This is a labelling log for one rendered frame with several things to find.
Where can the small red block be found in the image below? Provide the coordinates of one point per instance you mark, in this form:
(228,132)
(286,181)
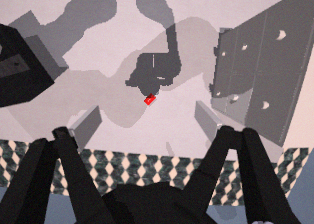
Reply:
(149,99)

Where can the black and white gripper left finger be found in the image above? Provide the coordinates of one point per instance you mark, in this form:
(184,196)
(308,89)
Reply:
(26,198)

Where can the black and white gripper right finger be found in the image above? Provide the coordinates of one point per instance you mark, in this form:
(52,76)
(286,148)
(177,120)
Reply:
(264,199)

